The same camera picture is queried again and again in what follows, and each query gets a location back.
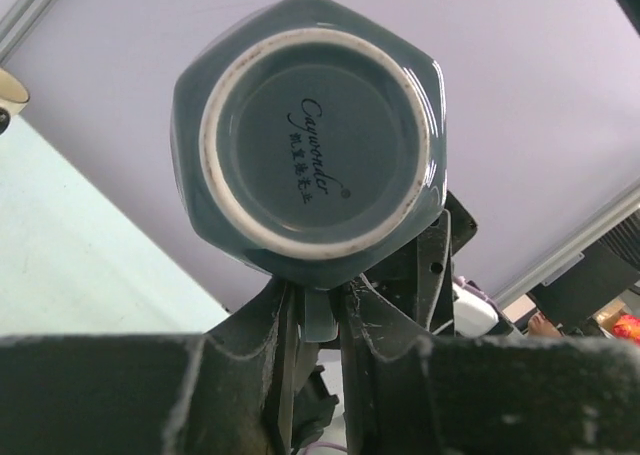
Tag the dark grey mug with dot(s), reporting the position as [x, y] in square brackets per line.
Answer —
[310, 142]

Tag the cream beige mug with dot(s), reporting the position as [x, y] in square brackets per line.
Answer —
[14, 96]

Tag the left aluminium frame post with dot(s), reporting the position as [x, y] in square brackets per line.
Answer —
[21, 18]

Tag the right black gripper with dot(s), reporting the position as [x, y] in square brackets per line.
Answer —
[417, 278]

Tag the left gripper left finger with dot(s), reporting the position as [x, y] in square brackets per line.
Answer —
[227, 391]

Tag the right aluminium frame post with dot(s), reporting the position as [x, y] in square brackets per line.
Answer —
[614, 212]

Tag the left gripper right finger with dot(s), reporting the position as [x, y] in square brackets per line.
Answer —
[410, 392]

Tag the aluminium frame post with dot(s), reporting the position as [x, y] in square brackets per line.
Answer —
[21, 18]
[614, 212]

